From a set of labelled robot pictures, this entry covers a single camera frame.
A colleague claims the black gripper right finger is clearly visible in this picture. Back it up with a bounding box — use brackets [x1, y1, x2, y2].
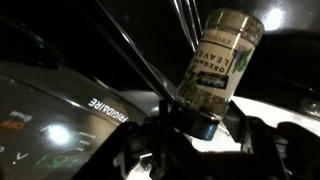
[221, 99, 320, 180]

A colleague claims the oregano leaves spice jar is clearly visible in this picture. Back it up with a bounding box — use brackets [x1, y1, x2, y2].
[168, 8, 265, 141]

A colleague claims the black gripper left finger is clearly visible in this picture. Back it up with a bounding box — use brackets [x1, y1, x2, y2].
[71, 99, 221, 180]

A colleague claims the black electric stove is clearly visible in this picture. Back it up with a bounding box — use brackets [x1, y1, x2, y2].
[0, 0, 320, 180]

